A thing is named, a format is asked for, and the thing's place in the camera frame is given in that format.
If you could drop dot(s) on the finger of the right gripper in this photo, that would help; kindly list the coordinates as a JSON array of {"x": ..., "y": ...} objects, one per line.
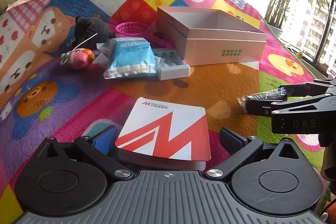
[
  {"x": 314, "y": 88},
  {"x": 316, "y": 103}
]

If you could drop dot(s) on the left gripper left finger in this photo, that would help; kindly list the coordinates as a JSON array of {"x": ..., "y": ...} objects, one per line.
[{"x": 95, "y": 151}]

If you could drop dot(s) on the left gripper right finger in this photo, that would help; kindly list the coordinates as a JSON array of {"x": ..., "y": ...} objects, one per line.
[{"x": 242, "y": 150}]

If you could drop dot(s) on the black small item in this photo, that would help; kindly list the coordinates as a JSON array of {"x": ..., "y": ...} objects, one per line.
[{"x": 265, "y": 96}]

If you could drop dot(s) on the red white card booklet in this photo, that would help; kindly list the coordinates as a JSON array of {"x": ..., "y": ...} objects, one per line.
[{"x": 163, "y": 135}]

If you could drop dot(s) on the pink cat squishy toy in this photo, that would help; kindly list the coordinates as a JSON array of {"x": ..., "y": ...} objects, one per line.
[{"x": 78, "y": 59}]

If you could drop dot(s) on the blue white wipes packet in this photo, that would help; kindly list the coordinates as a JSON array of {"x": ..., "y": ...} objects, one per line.
[{"x": 128, "y": 57}]

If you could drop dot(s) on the grey battery charger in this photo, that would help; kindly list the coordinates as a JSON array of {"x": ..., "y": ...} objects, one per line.
[{"x": 169, "y": 65}]

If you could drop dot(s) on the magenta plastic basket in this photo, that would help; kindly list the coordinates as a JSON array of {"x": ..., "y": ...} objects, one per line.
[{"x": 140, "y": 30}]

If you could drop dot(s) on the colourful cartoon play mat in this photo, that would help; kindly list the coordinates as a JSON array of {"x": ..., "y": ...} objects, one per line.
[{"x": 42, "y": 98}]

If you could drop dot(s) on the pink cardboard box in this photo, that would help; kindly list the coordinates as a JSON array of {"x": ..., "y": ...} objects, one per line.
[{"x": 208, "y": 36}]

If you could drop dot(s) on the black plush toy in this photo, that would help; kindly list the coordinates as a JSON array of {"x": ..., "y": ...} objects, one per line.
[{"x": 91, "y": 31}]

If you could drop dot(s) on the pink white cloth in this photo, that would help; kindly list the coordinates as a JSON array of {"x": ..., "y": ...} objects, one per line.
[{"x": 15, "y": 4}]

